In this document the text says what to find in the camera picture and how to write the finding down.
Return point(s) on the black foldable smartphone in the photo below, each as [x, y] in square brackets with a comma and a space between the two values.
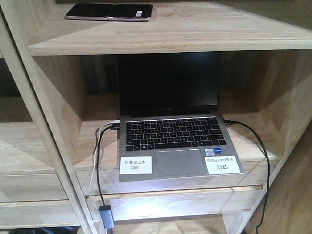
[111, 12]

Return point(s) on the light wooden desk shelf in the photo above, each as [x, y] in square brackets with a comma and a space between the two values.
[47, 135]

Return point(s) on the silver laptop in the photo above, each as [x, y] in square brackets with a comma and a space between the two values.
[169, 110]

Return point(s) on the white label left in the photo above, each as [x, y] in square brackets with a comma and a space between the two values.
[135, 165]

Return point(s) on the white label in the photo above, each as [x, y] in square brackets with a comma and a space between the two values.
[221, 165]
[135, 165]

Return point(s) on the white label right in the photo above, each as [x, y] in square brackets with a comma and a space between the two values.
[221, 165]

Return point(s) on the grey usb adapter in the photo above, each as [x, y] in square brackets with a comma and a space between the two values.
[107, 216]

